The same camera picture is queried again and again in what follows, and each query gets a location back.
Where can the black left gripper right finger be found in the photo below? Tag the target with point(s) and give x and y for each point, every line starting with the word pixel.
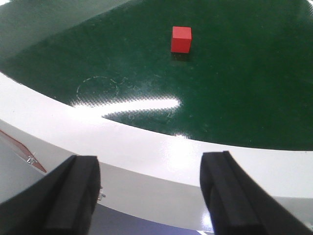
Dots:
pixel 238 205

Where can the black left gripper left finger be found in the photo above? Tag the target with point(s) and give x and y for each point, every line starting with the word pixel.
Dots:
pixel 61 203

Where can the red cube block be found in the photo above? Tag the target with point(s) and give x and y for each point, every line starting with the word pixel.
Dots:
pixel 181 39

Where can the white outer conveyor rim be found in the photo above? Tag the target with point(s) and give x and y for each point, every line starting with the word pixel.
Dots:
pixel 145 174

